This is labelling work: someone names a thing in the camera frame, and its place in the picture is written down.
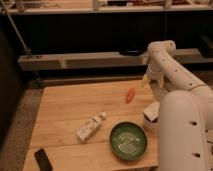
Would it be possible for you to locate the white plastic bottle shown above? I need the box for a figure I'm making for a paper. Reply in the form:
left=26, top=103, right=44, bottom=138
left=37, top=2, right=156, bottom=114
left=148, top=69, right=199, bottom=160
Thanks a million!
left=76, top=112, right=106, bottom=142

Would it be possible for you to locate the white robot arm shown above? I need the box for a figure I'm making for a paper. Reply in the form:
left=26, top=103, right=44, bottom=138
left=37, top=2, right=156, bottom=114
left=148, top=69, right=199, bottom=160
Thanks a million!
left=144, top=40, right=213, bottom=171

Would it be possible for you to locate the black smartphone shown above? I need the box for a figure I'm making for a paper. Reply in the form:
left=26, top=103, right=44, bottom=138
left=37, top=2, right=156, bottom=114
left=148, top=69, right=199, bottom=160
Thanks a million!
left=34, top=149, right=53, bottom=171

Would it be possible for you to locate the green ceramic bowl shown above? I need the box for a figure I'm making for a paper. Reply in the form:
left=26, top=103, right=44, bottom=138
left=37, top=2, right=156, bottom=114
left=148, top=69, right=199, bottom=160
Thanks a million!
left=109, top=122, right=148, bottom=161

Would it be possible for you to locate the metal diagonal pole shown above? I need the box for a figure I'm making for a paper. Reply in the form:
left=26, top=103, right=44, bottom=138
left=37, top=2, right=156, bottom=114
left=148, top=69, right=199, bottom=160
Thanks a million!
left=0, top=0, right=43, bottom=88

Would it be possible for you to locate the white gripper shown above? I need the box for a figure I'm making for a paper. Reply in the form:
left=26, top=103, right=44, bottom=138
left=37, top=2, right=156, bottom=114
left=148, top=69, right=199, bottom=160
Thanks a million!
left=142, top=62, right=164, bottom=88

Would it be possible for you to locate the grey metal shelf beam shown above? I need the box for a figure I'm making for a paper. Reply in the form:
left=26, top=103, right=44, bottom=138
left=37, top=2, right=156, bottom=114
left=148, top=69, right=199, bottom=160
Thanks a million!
left=18, top=48, right=213, bottom=71

